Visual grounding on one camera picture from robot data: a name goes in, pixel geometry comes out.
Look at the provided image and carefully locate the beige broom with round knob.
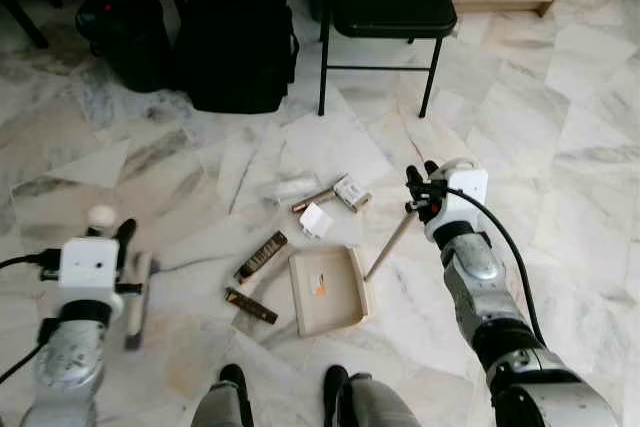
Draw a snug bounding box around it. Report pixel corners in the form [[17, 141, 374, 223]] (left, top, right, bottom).
[[88, 205, 154, 351]]

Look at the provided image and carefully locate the small white cardboard box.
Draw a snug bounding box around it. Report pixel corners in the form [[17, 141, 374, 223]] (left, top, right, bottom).
[[333, 175, 373, 213]]

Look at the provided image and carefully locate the dark brown snack wrapper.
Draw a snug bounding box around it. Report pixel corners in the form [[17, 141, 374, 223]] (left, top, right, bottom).
[[225, 287, 279, 326]]

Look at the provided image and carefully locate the beige long-handled dustpan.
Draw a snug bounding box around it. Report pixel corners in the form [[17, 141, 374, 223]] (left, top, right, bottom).
[[288, 205, 423, 338]]

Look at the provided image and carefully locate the brown stick wrapper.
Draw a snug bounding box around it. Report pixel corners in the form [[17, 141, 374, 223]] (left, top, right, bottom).
[[292, 183, 346, 214]]

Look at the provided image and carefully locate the white paper scrap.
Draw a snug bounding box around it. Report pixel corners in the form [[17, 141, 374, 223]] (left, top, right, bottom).
[[298, 203, 335, 240]]

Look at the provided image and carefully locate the white crumpled plastic wrapper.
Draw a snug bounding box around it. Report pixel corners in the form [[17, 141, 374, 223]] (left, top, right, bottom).
[[268, 176, 320, 204]]

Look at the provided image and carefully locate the brown patterned snack wrapper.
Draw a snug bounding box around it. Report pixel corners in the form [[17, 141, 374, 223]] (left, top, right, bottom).
[[235, 231, 289, 284]]

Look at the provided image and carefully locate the black folding chair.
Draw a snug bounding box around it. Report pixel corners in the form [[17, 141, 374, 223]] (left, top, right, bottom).
[[313, 0, 464, 119]]

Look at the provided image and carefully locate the small black bag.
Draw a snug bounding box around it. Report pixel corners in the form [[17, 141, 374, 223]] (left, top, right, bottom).
[[75, 0, 178, 94]]

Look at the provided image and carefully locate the large black backpack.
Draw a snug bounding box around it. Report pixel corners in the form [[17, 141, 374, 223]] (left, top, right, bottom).
[[175, 0, 300, 115]]

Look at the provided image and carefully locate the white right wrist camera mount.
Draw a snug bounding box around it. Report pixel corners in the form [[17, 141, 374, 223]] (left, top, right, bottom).
[[438, 160, 490, 240]]

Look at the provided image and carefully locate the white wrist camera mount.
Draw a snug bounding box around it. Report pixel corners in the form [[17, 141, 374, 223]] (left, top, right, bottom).
[[438, 160, 490, 240], [58, 237, 123, 295]]

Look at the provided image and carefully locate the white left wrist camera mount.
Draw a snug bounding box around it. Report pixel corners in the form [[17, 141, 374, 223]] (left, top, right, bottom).
[[58, 237, 123, 295]]

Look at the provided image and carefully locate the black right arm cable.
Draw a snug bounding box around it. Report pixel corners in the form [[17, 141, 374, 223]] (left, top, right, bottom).
[[448, 185, 547, 348]]

